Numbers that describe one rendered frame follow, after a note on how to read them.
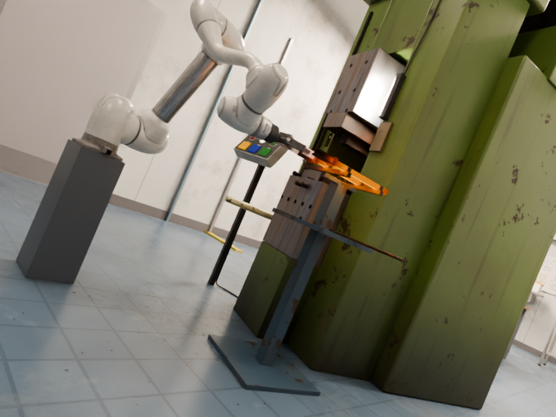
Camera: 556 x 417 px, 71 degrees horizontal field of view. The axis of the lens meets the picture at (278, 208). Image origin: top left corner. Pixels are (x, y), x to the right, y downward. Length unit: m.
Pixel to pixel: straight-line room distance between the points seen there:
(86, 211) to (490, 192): 2.08
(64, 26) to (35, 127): 0.97
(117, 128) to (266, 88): 0.79
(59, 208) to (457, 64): 2.03
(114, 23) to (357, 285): 3.58
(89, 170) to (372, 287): 1.48
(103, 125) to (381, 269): 1.52
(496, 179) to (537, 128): 0.42
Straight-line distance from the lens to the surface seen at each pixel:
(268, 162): 2.60
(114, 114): 1.88
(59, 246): 1.93
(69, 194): 1.86
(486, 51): 2.52
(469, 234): 2.40
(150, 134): 1.98
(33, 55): 4.37
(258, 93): 1.37
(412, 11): 2.72
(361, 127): 2.42
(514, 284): 2.87
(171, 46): 4.89
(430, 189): 2.25
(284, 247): 2.19
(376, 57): 2.44
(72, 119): 4.46
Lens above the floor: 0.67
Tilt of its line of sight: level
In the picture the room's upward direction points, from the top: 23 degrees clockwise
